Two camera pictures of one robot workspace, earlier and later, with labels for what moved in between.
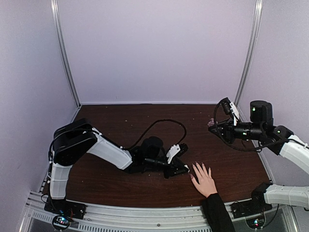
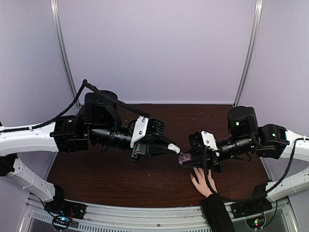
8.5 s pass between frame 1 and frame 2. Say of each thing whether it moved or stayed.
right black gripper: moved
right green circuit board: stayed
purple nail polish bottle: moved
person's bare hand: stayed
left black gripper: moved
